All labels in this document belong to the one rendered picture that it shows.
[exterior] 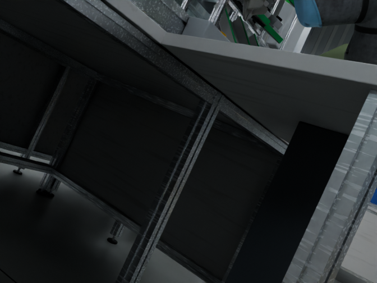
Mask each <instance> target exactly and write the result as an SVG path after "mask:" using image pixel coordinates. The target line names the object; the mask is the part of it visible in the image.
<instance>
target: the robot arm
mask: <svg viewBox="0 0 377 283"><path fill-rule="evenodd" d="M264 3H265V0H244V2H243V20H244V21H247V20H248V19H250V18H251V16H253V15H263V14H265V13H267V11H268V8H267V7H266V6H265V5H264ZM294 5H295V10H296V15H297V18H298V20H299V22H300V24H301V25H302V26H304V27H307V28H311V27H319V28H321V27H322V26H334V25H345V24H355V28H354V32H353V35H352V38H351V40H350V42H349V44H348V47H347V49H346V51H345V53H344V60H348V61H355V62H362V63H369V64H373V65H377V0H294Z"/></svg>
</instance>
